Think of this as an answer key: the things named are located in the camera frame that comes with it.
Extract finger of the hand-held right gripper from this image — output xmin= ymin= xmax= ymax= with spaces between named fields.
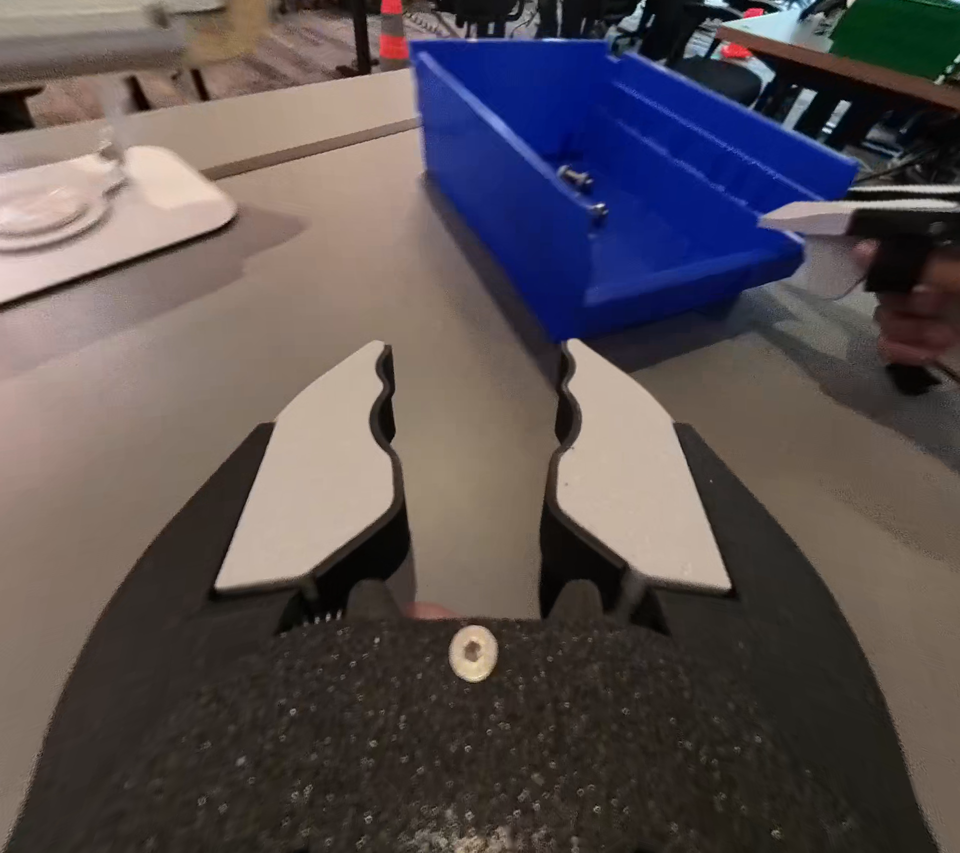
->
xmin=757 ymin=185 xmax=960 ymax=303

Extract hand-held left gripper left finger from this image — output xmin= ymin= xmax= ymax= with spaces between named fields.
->
xmin=213 ymin=340 xmax=412 ymax=625

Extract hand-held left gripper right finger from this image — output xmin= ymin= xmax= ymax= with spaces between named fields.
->
xmin=540 ymin=339 xmax=734 ymax=620

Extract blue plastic bin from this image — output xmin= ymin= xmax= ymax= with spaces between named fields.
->
xmin=408 ymin=37 xmax=861 ymax=344

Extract person's right hand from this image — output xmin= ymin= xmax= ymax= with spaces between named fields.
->
xmin=857 ymin=244 xmax=960 ymax=376

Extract green plastic bin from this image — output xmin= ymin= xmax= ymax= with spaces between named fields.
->
xmin=828 ymin=0 xmax=960 ymax=82

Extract wooden document stand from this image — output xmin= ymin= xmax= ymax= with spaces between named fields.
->
xmin=0 ymin=0 xmax=271 ymax=307

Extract orange traffic cone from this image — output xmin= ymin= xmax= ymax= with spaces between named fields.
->
xmin=377 ymin=0 xmax=411 ymax=72

